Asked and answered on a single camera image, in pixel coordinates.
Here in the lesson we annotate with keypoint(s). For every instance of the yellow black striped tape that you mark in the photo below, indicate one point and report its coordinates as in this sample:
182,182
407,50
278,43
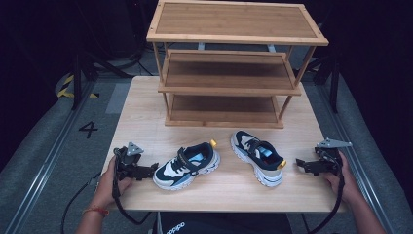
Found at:
66,93

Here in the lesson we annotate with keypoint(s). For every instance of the black metal stand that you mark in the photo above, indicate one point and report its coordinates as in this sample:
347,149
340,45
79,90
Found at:
77,81
333,84

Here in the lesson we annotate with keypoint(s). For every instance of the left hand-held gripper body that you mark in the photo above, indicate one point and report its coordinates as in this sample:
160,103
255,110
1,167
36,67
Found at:
127,160

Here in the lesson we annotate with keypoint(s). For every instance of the person's dark printed shirt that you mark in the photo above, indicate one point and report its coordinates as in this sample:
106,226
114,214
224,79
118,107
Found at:
224,224

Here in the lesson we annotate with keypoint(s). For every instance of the person's right hand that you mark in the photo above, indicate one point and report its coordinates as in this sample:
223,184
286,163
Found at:
349,183

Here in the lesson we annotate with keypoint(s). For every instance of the person's left hand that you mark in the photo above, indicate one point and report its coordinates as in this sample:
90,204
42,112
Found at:
107,190

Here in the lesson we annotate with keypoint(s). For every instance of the wooden three-tier shoe rack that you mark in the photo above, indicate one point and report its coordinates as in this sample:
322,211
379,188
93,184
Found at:
233,19

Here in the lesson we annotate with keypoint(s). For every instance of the navy white sneaker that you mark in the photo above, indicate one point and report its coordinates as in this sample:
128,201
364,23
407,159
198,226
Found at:
259,159
185,166

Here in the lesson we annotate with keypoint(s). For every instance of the grey metal floor rail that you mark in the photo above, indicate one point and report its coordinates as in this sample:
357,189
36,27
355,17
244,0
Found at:
354,152
48,159

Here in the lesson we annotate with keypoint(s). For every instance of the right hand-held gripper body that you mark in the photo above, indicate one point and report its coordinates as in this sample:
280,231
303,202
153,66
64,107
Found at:
328,160

